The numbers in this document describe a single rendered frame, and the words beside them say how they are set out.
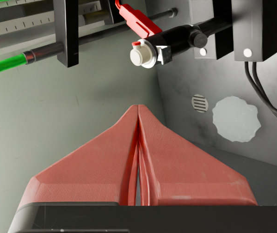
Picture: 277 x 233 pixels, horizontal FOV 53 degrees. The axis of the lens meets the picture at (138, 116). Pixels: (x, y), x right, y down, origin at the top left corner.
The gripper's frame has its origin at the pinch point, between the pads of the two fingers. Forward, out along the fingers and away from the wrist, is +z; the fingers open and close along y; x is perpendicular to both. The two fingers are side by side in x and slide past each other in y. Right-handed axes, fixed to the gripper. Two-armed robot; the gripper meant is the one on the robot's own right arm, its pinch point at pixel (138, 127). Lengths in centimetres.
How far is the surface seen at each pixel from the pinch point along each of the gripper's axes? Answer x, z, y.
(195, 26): 2.4, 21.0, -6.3
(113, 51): 15.7, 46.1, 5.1
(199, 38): 2.1, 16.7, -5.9
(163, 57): 2.5, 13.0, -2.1
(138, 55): 2.8, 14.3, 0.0
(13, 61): 8.2, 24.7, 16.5
